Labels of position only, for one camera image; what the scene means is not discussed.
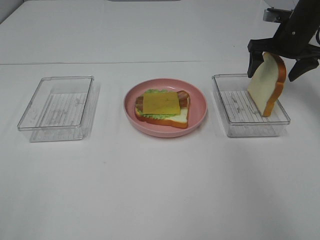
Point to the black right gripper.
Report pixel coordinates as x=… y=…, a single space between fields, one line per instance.
x=291 y=41

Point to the toast bread slice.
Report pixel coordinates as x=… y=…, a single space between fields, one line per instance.
x=267 y=83
x=177 y=121

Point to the bacon strip from tray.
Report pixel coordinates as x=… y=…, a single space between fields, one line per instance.
x=183 y=98
x=139 y=102

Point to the yellow cheese slice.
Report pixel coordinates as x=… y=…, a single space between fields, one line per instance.
x=161 y=103

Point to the green lettuce leaf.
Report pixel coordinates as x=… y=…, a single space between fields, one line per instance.
x=155 y=116

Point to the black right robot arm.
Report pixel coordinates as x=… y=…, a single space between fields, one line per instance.
x=305 y=10

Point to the clear plastic right tray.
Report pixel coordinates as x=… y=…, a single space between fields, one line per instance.
x=239 y=114

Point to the clear plastic tray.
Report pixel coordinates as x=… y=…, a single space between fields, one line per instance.
x=239 y=114
x=61 y=109

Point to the pink round plate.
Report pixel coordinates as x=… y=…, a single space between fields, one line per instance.
x=197 y=112

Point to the clear plastic left tray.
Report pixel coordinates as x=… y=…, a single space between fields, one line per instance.
x=61 y=109

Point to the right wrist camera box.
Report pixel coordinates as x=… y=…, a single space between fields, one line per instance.
x=276 y=15

